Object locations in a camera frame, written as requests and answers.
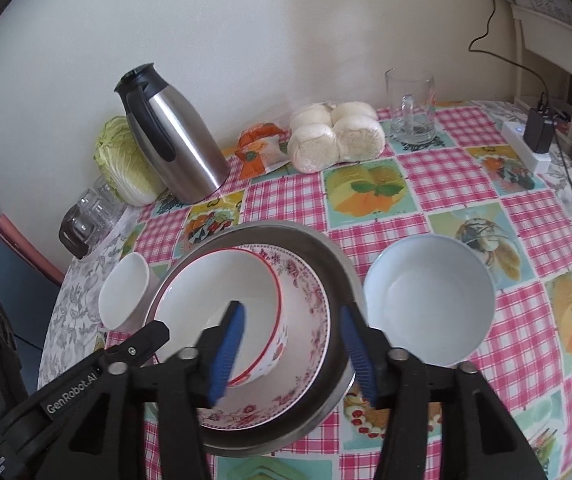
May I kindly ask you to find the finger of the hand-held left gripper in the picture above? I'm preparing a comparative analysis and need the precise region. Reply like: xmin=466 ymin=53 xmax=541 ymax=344
xmin=101 ymin=320 xmax=172 ymax=367

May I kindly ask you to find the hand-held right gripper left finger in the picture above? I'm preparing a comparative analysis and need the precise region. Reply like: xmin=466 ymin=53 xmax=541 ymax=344
xmin=33 ymin=300 xmax=247 ymax=480

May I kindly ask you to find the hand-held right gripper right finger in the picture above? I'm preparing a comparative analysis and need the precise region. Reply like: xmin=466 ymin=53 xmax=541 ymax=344
xmin=340 ymin=305 xmax=549 ymax=480

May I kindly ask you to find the white strawberry print bowl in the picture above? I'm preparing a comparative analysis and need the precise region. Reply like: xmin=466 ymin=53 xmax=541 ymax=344
xmin=152 ymin=249 xmax=289 ymax=386

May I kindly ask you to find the white floral rim plate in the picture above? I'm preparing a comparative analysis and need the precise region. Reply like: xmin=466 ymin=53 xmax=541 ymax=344
xmin=195 ymin=243 xmax=332 ymax=430

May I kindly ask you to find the large steel basin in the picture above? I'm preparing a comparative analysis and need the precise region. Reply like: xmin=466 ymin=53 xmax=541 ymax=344
xmin=143 ymin=220 xmax=367 ymax=457

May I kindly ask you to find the small white cup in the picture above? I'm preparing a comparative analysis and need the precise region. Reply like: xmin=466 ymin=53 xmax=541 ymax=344
xmin=98 ymin=252 xmax=160 ymax=333

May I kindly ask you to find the light blue bowl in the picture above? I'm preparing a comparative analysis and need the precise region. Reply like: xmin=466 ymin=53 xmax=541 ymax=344
xmin=363 ymin=234 xmax=496 ymax=367

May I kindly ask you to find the glass jar with dark lid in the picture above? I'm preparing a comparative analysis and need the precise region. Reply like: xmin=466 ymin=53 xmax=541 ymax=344
xmin=58 ymin=202 xmax=103 ymax=260

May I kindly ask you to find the clear glass jar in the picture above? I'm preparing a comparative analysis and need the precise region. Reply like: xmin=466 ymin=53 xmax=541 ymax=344
xmin=78 ymin=176 xmax=123 ymax=226

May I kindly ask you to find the napa cabbage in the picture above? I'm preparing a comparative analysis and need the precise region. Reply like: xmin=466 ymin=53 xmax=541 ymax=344
xmin=94 ymin=116 xmax=167 ymax=207

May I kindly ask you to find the stainless steel thermos jug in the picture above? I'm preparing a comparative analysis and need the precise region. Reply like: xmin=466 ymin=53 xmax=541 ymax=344
xmin=114 ymin=63 xmax=231 ymax=205

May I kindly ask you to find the orange printed packet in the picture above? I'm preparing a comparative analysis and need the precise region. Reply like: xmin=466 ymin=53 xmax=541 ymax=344
xmin=236 ymin=124 xmax=292 ymax=178

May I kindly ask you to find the pink checked tablecloth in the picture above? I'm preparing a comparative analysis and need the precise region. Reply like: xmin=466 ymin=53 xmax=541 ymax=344
xmin=103 ymin=100 xmax=572 ymax=480

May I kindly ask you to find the bag of white buns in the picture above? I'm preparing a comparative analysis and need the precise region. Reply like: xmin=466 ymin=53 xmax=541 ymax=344
xmin=287 ymin=101 xmax=386 ymax=174

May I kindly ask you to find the clear glass mug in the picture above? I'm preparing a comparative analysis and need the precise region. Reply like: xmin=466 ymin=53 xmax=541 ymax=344
xmin=385 ymin=67 xmax=437 ymax=145

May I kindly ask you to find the white power strip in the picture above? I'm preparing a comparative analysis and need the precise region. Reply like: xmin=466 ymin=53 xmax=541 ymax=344
xmin=502 ymin=121 xmax=551 ymax=173

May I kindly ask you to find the black charger plug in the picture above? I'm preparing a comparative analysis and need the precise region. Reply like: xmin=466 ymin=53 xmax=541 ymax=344
xmin=523 ymin=92 xmax=558 ymax=155

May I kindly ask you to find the white wooden chair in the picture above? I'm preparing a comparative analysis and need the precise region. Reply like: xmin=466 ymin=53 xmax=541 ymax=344
xmin=511 ymin=2 xmax=572 ymax=161

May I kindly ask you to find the black charger cable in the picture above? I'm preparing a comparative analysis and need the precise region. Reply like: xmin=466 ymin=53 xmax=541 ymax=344
xmin=468 ymin=0 xmax=550 ymax=107

